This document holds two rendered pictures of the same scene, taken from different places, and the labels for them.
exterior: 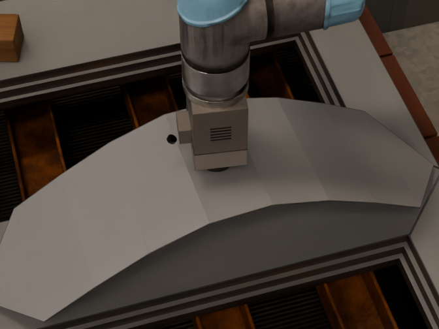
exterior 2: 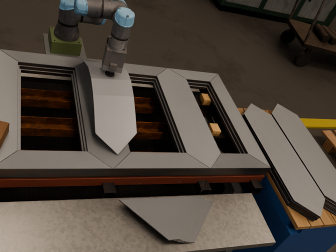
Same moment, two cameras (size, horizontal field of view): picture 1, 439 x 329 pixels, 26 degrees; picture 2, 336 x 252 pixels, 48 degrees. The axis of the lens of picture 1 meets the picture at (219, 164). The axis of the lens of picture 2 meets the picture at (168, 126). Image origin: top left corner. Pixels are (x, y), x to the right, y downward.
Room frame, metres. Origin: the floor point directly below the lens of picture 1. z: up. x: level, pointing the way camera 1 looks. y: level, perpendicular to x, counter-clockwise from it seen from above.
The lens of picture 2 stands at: (0.75, 1.39, 2.00)
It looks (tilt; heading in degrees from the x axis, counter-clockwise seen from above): 39 degrees down; 255
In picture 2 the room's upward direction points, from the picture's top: 24 degrees clockwise
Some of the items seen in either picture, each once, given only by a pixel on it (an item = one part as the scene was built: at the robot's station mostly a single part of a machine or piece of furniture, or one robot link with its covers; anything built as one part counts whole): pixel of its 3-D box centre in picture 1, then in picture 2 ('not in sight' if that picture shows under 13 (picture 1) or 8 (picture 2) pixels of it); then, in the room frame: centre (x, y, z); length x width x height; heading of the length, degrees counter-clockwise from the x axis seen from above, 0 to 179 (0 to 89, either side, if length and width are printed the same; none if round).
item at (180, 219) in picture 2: not in sight; (175, 219); (0.33, 0.50, 0.77); 0.45 x 0.20 x 0.04; 16
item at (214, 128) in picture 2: not in sight; (214, 129); (0.12, -0.09, 0.79); 0.06 x 0.05 x 0.04; 106
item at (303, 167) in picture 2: not in sight; (293, 155); (-0.32, -0.01, 0.82); 0.80 x 0.40 x 0.06; 106
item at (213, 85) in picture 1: (215, 61); (117, 40); (0.72, 0.00, 1.21); 0.08 x 0.08 x 0.05
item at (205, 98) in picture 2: not in sight; (205, 99); (0.15, -0.34, 0.79); 0.06 x 0.05 x 0.04; 106
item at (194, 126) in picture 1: (206, 108); (113, 57); (0.72, 0.02, 1.13); 0.10 x 0.09 x 0.16; 98
